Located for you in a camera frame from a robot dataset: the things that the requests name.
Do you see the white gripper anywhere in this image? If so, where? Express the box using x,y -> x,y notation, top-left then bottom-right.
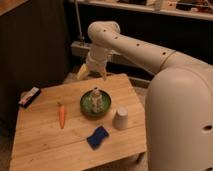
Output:
77,44 -> 110,81

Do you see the orange carrot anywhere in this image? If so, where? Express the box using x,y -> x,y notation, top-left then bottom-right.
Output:
58,102 -> 65,129

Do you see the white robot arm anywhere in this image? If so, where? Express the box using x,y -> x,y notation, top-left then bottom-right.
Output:
78,21 -> 213,171

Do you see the green ceramic bowl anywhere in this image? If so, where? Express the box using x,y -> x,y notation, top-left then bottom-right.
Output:
80,90 -> 111,118

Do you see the white patterned bottle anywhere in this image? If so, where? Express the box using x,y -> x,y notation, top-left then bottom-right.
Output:
90,87 -> 102,113

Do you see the wooden table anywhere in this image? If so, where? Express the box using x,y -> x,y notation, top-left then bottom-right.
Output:
9,74 -> 146,171

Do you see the white paper cup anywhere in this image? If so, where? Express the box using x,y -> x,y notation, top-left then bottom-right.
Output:
113,107 -> 128,130

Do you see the blue sponge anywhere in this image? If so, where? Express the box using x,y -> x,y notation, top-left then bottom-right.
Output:
87,126 -> 109,150

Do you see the metal vertical pole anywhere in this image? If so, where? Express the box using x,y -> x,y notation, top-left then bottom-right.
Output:
74,0 -> 84,44

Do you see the wooden shelf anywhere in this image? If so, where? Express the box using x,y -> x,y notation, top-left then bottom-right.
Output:
69,0 -> 213,21

